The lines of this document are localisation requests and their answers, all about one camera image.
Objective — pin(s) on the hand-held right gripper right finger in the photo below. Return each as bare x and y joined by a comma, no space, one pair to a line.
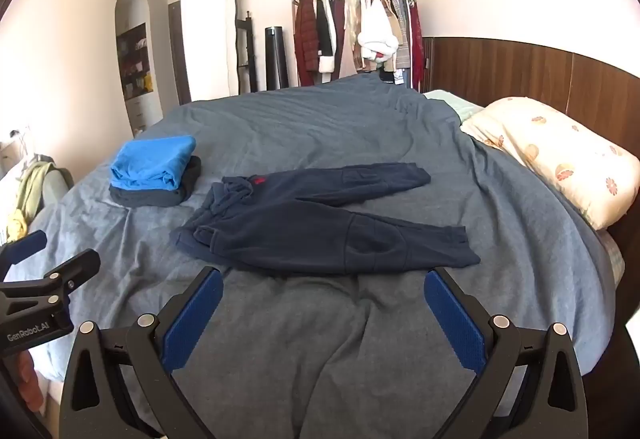
455,319

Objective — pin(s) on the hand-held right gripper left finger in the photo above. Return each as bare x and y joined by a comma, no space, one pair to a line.
192,319

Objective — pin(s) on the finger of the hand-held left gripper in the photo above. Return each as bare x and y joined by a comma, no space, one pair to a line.
75,266
27,244

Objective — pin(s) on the navy blue pants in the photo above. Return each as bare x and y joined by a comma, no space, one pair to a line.
310,229

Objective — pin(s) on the person's left hand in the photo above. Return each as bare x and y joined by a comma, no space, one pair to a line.
31,381

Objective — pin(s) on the green garment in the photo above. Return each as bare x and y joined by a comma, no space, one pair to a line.
32,189

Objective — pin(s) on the dark grey folded garment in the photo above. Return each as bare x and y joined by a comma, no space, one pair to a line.
165,198

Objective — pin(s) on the bright blue folded garment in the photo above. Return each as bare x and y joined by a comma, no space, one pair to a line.
150,164

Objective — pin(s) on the cream floral pillow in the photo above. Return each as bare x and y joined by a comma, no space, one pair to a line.
560,159

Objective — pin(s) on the pale green bed sheet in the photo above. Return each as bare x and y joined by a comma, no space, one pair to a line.
450,103

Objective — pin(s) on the dark wooden door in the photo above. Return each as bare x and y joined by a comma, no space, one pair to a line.
179,54

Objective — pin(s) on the grey-blue blanket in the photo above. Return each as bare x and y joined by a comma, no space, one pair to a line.
325,119

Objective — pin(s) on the brown wooden headboard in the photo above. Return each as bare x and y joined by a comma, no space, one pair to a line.
500,69

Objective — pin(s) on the black wooden ladder rack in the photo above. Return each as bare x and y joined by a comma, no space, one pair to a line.
247,54

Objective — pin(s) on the black cylindrical tower appliance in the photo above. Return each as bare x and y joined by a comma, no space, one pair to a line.
276,59

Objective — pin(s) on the wavy standing mirror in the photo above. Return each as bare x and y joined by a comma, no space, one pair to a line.
231,39

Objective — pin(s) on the row of hanging clothes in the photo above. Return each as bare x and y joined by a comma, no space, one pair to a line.
320,34

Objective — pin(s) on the arched wall shelf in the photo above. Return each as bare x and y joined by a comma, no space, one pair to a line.
136,64

